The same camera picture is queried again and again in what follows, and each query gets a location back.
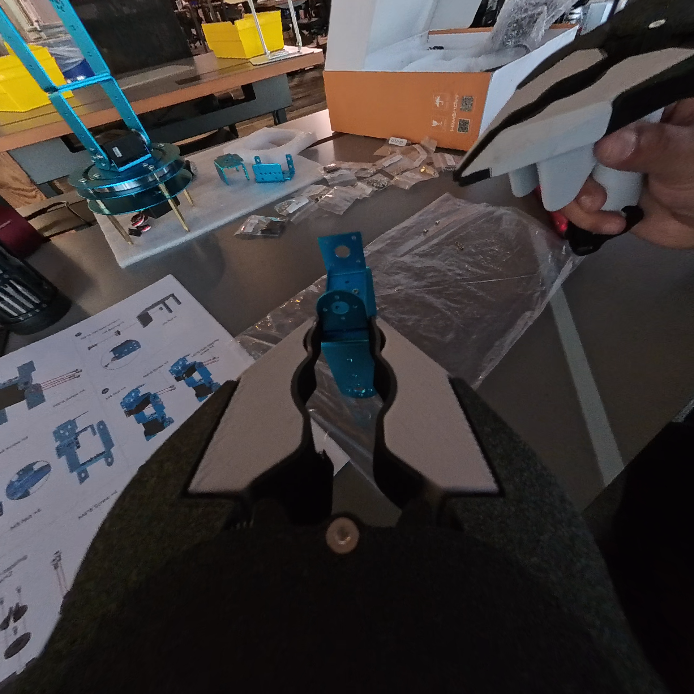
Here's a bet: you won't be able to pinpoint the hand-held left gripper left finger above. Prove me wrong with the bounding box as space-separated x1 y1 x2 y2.
187 317 326 497

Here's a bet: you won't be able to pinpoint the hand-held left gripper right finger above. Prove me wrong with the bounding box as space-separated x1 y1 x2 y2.
371 317 500 494

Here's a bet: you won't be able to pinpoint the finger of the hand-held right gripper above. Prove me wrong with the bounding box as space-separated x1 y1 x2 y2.
467 48 609 158
453 49 684 189

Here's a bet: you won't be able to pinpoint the blue metal bracket assembly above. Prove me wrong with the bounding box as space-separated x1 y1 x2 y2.
316 232 379 403

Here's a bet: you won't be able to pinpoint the clear plastic bag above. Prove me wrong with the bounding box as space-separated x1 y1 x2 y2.
236 192 585 437

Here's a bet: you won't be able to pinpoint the grey desk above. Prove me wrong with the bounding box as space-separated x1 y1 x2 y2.
0 108 694 510

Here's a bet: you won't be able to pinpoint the person's right hand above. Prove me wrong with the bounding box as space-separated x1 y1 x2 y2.
558 98 694 250

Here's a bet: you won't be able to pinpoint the bag of black parts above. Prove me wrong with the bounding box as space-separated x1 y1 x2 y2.
487 0 583 54

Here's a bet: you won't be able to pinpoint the slim red metal cylinder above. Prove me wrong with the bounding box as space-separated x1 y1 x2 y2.
534 183 571 240

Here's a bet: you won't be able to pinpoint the assembly instruction manual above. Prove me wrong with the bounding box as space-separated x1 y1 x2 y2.
0 274 353 676

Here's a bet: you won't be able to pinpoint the orange cardboard box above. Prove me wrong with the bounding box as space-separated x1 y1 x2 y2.
323 0 583 153

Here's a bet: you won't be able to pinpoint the scattered small parts bags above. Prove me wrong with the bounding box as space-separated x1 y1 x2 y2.
233 136 466 240

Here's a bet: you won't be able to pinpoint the white foam slab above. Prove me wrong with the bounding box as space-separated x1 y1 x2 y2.
95 142 326 269

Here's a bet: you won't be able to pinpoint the person's dark clothing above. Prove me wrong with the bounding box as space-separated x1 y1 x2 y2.
583 401 694 694

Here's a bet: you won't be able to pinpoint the black cylindrical bit holder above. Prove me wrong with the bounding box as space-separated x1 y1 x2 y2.
0 241 72 335

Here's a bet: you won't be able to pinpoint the white foam packing piece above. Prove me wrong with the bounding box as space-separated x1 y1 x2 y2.
222 126 316 164

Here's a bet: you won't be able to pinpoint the wooden workbench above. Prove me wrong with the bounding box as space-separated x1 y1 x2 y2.
0 46 326 182

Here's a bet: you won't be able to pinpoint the blue perforated plate bracket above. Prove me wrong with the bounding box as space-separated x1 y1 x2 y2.
253 154 297 184

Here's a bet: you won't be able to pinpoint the small teal metal bracket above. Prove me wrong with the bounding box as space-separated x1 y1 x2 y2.
213 153 252 186

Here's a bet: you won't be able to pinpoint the white wire stand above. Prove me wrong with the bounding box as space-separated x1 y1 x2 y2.
247 0 305 67

